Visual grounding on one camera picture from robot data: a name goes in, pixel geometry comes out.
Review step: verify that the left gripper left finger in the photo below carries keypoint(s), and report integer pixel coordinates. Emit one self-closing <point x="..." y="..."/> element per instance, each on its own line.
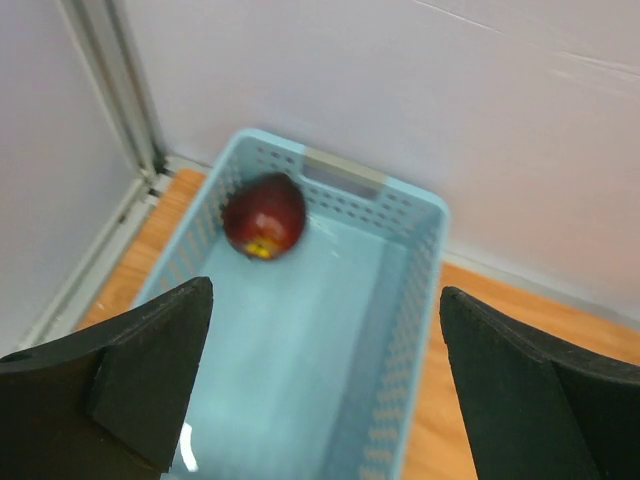
<point x="108" y="401"/>

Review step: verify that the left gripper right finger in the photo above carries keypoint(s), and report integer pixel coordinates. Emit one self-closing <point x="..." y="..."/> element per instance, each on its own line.
<point x="535" y="406"/>

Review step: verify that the dark red fake apple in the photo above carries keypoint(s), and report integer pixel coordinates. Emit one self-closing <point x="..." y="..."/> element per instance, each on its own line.
<point x="266" y="218"/>

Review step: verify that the light blue plastic basket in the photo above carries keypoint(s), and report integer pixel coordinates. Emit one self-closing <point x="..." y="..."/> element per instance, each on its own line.
<point x="313" y="361"/>

